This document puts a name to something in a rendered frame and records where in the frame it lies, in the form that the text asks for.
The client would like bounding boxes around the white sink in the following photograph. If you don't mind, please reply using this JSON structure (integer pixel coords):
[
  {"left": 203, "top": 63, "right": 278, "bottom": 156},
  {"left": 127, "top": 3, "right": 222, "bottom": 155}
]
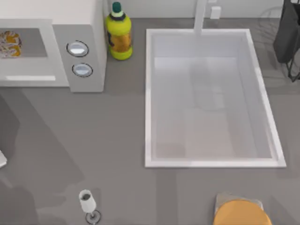
[{"left": 144, "top": 28, "right": 287, "bottom": 169}]

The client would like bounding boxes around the round microwave knob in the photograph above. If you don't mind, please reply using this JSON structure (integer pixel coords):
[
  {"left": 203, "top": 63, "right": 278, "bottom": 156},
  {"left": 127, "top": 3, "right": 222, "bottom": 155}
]
[
  {"left": 66, "top": 40, "right": 90, "bottom": 58},
  {"left": 72, "top": 62, "right": 94, "bottom": 78}
]

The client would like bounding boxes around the yellow-green bottle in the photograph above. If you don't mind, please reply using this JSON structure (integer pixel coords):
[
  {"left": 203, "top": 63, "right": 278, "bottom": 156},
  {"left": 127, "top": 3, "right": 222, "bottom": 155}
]
[{"left": 105, "top": 1, "right": 133, "bottom": 61}]

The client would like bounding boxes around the pale microwave oven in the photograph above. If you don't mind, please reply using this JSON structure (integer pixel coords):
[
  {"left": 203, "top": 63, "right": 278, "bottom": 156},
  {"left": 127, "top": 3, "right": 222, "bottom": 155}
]
[{"left": 0, "top": 0, "right": 108, "bottom": 93}]

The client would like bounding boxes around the tall white tap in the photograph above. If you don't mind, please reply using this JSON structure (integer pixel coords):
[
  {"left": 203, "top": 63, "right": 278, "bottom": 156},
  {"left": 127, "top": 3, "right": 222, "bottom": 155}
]
[{"left": 193, "top": 0, "right": 207, "bottom": 36}]

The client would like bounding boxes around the white wine glass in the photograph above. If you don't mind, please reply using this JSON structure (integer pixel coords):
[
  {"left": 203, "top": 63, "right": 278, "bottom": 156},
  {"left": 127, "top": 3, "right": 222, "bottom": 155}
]
[{"left": 78, "top": 189, "right": 102, "bottom": 225}]

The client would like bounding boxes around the orange round bread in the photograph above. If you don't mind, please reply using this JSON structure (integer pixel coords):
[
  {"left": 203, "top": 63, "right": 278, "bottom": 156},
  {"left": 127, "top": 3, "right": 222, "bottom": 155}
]
[{"left": 212, "top": 192, "right": 273, "bottom": 225}]

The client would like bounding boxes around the white tap handle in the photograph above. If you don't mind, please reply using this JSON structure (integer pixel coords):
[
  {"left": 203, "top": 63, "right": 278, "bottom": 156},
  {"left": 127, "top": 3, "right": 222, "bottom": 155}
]
[{"left": 210, "top": 6, "right": 222, "bottom": 20}]

